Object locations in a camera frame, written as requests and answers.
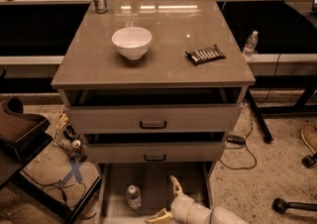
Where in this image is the black floor cable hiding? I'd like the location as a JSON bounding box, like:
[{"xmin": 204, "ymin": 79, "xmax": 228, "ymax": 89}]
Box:
[{"xmin": 219, "ymin": 53, "xmax": 285, "ymax": 171}]

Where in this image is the wire basket with cans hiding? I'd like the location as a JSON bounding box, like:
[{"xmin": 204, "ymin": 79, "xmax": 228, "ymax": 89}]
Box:
[{"xmin": 53, "ymin": 113, "xmax": 85, "ymax": 158}]

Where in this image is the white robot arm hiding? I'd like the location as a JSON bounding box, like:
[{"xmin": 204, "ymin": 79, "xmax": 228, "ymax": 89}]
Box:
[{"xmin": 145, "ymin": 175, "xmax": 249, "ymax": 224}]

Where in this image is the blue tape cross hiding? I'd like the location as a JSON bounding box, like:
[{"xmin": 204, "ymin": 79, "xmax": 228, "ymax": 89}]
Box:
[{"xmin": 60, "ymin": 156, "xmax": 87, "ymax": 185}]

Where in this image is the water bottle on ledge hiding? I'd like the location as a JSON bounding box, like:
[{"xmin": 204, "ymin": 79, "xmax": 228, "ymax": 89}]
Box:
[{"xmin": 242, "ymin": 31, "xmax": 259, "ymax": 60}]

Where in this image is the dark brown chair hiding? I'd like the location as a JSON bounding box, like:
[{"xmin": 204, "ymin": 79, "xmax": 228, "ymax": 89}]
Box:
[{"xmin": 0, "ymin": 97, "xmax": 101, "ymax": 224}]

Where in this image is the black power adapter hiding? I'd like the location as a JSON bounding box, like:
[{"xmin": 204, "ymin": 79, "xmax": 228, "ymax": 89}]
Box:
[{"xmin": 227, "ymin": 135, "xmax": 246, "ymax": 146}]

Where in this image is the bottom open grey drawer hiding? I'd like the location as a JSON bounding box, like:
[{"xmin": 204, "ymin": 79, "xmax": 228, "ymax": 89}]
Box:
[{"xmin": 95, "ymin": 163, "xmax": 212, "ymax": 224}]

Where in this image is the grey drawer cabinet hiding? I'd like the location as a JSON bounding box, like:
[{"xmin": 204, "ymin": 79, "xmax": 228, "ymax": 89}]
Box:
[{"xmin": 51, "ymin": 0, "xmax": 257, "ymax": 224}]

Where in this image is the top grey drawer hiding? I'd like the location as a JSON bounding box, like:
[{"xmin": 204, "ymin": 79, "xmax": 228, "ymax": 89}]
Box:
[{"xmin": 61, "ymin": 87, "xmax": 246, "ymax": 135}]

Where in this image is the white ceramic bowl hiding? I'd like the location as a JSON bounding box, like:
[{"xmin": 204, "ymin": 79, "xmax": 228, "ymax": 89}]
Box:
[{"xmin": 112, "ymin": 27, "xmax": 153, "ymax": 59}]

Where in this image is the black office chair base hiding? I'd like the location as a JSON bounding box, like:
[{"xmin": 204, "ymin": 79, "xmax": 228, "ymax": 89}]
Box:
[{"xmin": 272, "ymin": 198, "xmax": 317, "ymax": 214}]

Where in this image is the clear plastic water bottle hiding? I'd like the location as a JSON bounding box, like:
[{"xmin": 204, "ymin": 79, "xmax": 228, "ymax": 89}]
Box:
[{"xmin": 126, "ymin": 184, "xmax": 142, "ymax": 210}]

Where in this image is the black snack bar packet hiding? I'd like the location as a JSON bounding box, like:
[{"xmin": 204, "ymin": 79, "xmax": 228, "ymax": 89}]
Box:
[{"xmin": 185, "ymin": 45, "xmax": 226, "ymax": 65}]

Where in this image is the middle grey drawer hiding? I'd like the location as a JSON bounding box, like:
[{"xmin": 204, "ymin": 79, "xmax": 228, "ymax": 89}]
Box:
[{"xmin": 84, "ymin": 132, "xmax": 225, "ymax": 164}]

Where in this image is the brown shoe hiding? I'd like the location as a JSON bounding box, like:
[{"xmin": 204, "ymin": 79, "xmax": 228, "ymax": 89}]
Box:
[{"xmin": 301, "ymin": 124, "xmax": 317, "ymax": 153}]

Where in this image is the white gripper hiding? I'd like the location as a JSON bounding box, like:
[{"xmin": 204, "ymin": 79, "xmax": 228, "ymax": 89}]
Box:
[{"xmin": 145, "ymin": 175, "xmax": 211, "ymax": 224}]

